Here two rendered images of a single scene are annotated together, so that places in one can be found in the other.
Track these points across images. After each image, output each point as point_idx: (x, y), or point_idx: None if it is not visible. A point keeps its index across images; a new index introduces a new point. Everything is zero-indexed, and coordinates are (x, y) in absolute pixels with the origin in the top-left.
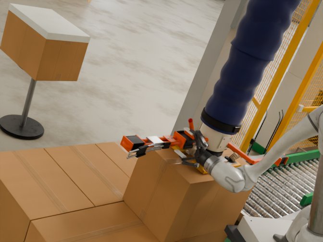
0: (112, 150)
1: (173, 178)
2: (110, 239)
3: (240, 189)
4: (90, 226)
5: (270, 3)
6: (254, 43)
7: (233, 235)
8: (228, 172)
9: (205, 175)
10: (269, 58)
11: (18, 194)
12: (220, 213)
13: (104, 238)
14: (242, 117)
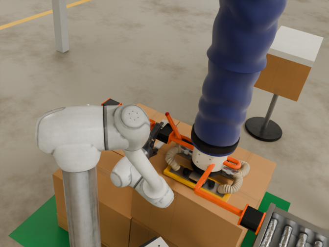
0: (232, 153)
1: None
2: (106, 182)
3: (115, 184)
4: (112, 168)
5: None
6: (212, 40)
7: (141, 245)
8: (119, 161)
9: (164, 177)
10: (224, 64)
11: None
12: (193, 238)
13: (105, 178)
14: (213, 137)
